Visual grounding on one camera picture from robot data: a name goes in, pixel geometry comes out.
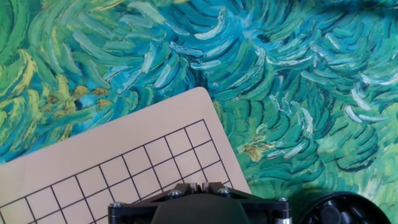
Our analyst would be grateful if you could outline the black stone bowl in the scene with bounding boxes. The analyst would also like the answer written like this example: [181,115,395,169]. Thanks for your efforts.
[297,191,392,224]

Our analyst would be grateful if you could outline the painted landscape tablecloth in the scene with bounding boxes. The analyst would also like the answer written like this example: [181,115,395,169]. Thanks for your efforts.
[0,0,398,224]

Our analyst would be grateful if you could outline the tan go board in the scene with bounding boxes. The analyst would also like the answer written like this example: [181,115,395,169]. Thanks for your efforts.
[0,86,252,224]

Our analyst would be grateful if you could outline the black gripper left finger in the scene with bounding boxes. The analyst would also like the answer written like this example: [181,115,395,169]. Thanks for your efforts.
[167,182,201,200]

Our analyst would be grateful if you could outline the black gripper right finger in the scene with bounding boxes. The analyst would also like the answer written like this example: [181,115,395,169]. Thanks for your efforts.
[201,182,233,198]

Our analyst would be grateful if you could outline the black go stones pile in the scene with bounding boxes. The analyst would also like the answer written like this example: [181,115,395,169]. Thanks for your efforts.
[310,198,380,224]

